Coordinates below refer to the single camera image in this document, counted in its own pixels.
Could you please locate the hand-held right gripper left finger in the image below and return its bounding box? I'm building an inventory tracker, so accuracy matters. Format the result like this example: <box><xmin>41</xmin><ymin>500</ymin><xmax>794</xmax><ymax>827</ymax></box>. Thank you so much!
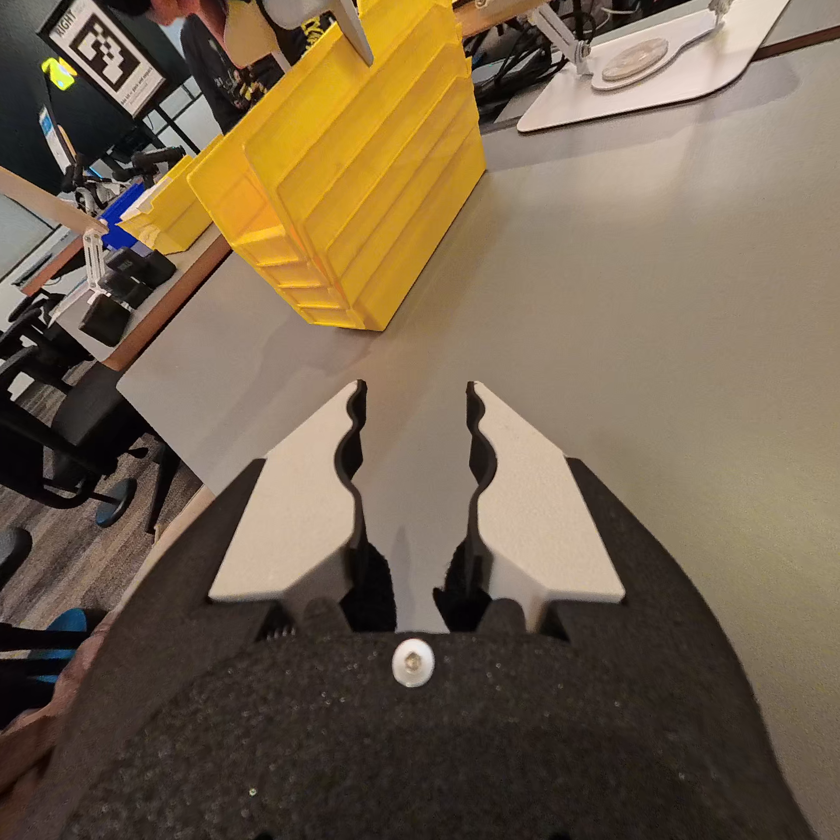
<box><xmin>209</xmin><ymin>381</ymin><xmax>367</xmax><ymax>619</ymax></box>

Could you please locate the black white tag board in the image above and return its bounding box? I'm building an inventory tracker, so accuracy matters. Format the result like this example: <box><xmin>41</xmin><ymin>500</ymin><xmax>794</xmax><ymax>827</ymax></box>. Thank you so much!
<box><xmin>39</xmin><ymin>0</ymin><xmax>166</xmax><ymax>120</ymax></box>

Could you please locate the person's blue black shoe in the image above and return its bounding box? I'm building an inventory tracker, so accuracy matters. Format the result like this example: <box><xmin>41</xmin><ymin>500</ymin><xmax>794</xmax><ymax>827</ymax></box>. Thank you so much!
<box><xmin>0</xmin><ymin>607</ymin><xmax>89</xmax><ymax>686</ymax></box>

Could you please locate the grey desk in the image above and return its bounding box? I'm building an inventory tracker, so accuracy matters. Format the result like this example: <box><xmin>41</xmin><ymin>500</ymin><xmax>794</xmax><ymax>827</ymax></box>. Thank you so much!
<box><xmin>117</xmin><ymin>26</ymin><xmax>840</xmax><ymax>840</ymax></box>

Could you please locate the black case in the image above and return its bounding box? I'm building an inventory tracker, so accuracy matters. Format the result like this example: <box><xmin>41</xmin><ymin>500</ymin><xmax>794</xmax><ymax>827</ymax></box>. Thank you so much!
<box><xmin>79</xmin><ymin>298</ymin><xmax>132</xmax><ymax>349</ymax></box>
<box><xmin>105</xmin><ymin>246</ymin><xmax>178</xmax><ymax>309</ymax></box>

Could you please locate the black office chair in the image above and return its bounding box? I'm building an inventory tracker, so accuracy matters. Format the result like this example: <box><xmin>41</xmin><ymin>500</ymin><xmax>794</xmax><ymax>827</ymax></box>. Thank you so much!
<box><xmin>0</xmin><ymin>289</ymin><xmax>181</xmax><ymax>529</ymax></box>
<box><xmin>0</xmin><ymin>527</ymin><xmax>34</xmax><ymax>592</ymax></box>

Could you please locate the blue plastic bin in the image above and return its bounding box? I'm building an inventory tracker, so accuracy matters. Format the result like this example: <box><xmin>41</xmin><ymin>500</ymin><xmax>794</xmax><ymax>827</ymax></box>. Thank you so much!
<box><xmin>98</xmin><ymin>184</ymin><xmax>148</xmax><ymax>250</ymax></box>

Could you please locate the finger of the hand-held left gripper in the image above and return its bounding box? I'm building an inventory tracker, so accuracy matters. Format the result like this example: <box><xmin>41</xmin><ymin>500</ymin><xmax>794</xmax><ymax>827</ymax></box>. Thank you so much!
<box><xmin>331</xmin><ymin>0</ymin><xmax>375</xmax><ymax>67</ymax></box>

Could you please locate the white jointed stand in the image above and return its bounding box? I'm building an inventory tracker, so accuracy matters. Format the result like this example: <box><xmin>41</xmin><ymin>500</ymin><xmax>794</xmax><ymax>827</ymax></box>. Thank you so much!
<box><xmin>77</xmin><ymin>226</ymin><xmax>109</xmax><ymax>306</ymax></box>

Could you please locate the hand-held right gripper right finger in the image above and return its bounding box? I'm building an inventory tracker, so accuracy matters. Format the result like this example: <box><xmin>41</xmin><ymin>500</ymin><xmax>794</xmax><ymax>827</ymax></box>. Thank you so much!
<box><xmin>469</xmin><ymin>382</ymin><xmax>626</xmax><ymax>632</ymax></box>

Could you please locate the black computer monitor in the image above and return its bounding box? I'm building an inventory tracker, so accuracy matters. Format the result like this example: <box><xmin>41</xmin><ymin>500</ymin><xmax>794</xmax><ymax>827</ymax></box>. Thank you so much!
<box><xmin>0</xmin><ymin>62</ymin><xmax>142</xmax><ymax>191</ymax></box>

